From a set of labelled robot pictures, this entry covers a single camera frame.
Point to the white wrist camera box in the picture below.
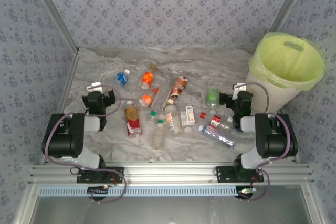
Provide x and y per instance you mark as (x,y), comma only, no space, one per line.
(94,86)
(240,86)

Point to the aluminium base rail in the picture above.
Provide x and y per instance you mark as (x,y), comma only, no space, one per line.
(168,172)

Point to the small clear bottle green cap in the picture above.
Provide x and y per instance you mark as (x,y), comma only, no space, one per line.
(153,115)

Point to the clear bottle brown cap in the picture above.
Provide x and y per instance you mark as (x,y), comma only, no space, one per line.
(153,67)

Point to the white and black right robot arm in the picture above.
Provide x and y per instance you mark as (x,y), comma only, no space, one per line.
(278,140)

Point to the white bottle orange label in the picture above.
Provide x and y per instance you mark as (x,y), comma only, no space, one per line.
(172,119)

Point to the white bottle cap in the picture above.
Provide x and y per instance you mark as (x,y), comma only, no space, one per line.
(229,119)

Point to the small orange label bottle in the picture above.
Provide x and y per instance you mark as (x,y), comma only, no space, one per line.
(146,100)

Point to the red bottle cap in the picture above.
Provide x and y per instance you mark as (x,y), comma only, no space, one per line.
(202,115)

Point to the green label plastic bottle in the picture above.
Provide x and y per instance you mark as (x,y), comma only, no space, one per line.
(212,96)

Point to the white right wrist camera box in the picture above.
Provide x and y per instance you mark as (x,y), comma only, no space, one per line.
(240,86)

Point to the grey metal lower panel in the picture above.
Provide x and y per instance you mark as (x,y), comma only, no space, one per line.
(168,211)

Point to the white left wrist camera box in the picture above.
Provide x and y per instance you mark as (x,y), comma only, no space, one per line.
(94,86)

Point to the brown label plastic bottle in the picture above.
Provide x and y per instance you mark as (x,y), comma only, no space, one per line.
(178,86)

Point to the white plastic bin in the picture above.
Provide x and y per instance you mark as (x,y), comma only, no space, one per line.
(275,95)

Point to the blue label plastic bottle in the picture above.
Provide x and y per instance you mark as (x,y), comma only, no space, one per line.
(121,78)

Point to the large orange label bottle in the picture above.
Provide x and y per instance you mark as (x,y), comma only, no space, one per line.
(147,78)

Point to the small red label bottle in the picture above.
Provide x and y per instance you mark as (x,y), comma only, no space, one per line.
(216,121)

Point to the tall clear bottle green cap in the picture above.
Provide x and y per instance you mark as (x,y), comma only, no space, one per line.
(158,133)

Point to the black circuit board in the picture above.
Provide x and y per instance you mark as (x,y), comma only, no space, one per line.
(95,190)
(240,190)

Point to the aluminium side rail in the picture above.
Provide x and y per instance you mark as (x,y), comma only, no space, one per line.
(69,77)

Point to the clear blue water bottle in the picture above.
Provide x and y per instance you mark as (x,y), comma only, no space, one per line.
(216,134)

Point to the red label tea bottle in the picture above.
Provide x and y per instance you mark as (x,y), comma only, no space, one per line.
(132,121)

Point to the clear bottle white red label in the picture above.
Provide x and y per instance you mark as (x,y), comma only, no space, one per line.
(189,116)

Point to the slim clear bottle orange cap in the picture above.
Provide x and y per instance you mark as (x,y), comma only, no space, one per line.
(156,90)

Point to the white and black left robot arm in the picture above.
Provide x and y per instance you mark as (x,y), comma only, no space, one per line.
(63,140)

